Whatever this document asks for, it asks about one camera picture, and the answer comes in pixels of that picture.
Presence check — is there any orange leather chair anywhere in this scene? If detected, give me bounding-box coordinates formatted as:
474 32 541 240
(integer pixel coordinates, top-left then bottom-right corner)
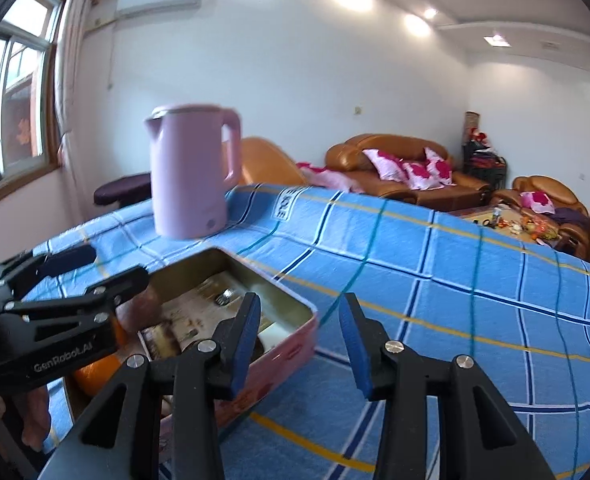
237 136 308 188

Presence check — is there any brown leather armchair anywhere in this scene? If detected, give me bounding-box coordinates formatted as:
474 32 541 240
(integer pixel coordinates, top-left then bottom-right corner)
492 175 590 261

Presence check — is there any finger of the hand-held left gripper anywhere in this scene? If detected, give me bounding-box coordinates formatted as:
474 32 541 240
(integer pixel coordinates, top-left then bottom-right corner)
5 266 151 329
0 244 97 306

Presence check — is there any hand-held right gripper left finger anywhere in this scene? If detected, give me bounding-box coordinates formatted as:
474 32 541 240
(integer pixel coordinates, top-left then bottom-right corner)
38 291 262 480

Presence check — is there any purple blanket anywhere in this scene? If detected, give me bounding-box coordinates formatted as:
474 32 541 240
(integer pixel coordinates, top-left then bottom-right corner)
550 207 590 226

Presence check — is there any pink blanket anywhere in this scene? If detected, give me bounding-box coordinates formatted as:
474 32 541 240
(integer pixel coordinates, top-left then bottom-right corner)
295 161 363 193

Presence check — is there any dark padded stool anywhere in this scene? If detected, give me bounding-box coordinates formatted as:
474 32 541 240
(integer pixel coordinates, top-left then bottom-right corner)
94 172 152 208

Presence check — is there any window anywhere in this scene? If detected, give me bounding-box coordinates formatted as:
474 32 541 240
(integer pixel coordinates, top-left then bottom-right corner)
0 0 71 181

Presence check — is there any person's left hand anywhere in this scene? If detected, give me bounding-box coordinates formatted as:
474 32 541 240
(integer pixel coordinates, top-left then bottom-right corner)
0 387 51 453

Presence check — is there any large orange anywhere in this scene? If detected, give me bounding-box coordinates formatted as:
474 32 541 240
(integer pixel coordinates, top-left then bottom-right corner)
72 316 131 397

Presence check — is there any cluttered coffee table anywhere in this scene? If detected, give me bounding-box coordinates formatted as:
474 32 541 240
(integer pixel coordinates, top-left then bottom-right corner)
450 205 560 246

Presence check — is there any brown leather sofa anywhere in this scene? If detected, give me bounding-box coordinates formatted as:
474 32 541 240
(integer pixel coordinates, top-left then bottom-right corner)
325 133 493 206

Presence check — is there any printed paper leaflet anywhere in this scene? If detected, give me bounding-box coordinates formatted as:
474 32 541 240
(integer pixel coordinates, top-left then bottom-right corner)
138 270 296 361

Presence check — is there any blue checked tablecloth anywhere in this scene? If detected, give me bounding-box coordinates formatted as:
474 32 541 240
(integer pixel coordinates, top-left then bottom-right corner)
30 183 590 480

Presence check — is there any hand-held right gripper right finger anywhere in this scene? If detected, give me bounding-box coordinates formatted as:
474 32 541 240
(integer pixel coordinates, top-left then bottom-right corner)
339 292 556 480

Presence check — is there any pink tin box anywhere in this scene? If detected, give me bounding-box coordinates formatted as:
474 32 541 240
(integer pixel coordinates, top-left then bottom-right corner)
65 246 320 466

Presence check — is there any light curtain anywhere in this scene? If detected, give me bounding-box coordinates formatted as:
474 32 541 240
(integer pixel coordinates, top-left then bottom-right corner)
55 0 101 226

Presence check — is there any pink electric kettle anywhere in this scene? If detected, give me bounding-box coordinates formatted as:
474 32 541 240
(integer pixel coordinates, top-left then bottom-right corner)
144 103 242 239

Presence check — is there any stack of dark chairs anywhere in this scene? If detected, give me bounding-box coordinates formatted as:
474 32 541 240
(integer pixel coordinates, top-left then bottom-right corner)
462 142 508 193

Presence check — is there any pink flowered pillow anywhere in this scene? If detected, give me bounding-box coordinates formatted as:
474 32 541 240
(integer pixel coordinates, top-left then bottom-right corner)
402 160 438 191
520 191 556 215
362 148 407 181
424 146 453 186

